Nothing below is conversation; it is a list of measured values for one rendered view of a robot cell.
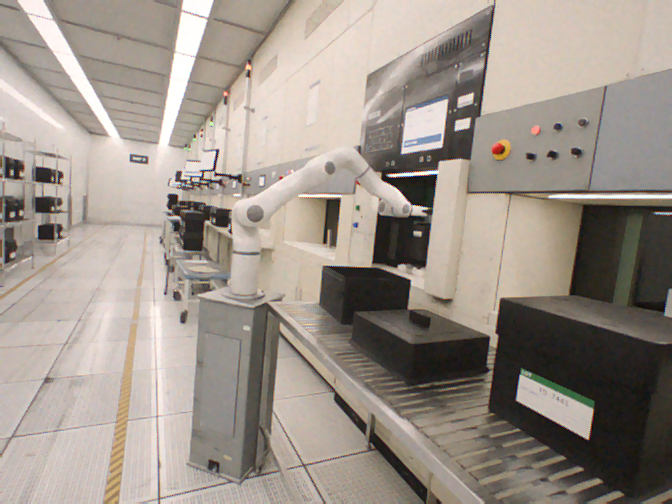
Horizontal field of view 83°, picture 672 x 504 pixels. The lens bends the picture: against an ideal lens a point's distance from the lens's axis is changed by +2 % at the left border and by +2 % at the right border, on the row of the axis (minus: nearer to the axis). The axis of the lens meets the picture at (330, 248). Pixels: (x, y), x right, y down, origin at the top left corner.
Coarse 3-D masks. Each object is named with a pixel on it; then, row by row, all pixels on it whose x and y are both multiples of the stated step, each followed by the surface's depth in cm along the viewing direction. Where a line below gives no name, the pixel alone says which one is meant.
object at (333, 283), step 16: (336, 272) 143; (352, 272) 164; (368, 272) 167; (384, 272) 163; (336, 288) 142; (352, 288) 135; (368, 288) 137; (384, 288) 139; (400, 288) 142; (320, 304) 158; (336, 304) 141; (352, 304) 136; (368, 304) 138; (384, 304) 140; (400, 304) 143; (352, 320) 136
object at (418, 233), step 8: (432, 208) 198; (408, 224) 204; (416, 224) 199; (400, 232) 210; (408, 232) 204; (416, 232) 198; (424, 232) 192; (400, 240) 210; (408, 240) 204; (416, 240) 198; (424, 240) 192; (400, 248) 210; (408, 248) 203; (416, 248) 197; (424, 248) 193; (408, 256) 203; (416, 256) 197; (424, 256) 195; (416, 264) 198; (424, 264) 201
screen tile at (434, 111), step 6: (432, 108) 162; (438, 108) 158; (444, 108) 155; (426, 114) 165; (432, 114) 162; (438, 114) 158; (444, 114) 155; (438, 120) 158; (426, 126) 165; (432, 126) 161; (438, 126) 158; (426, 132) 165
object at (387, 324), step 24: (360, 312) 116; (384, 312) 119; (408, 312) 122; (432, 312) 124; (360, 336) 112; (384, 336) 101; (408, 336) 97; (432, 336) 99; (456, 336) 101; (480, 336) 103; (384, 360) 101; (408, 360) 92; (432, 360) 95; (456, 360) 99; (480, 360) 103
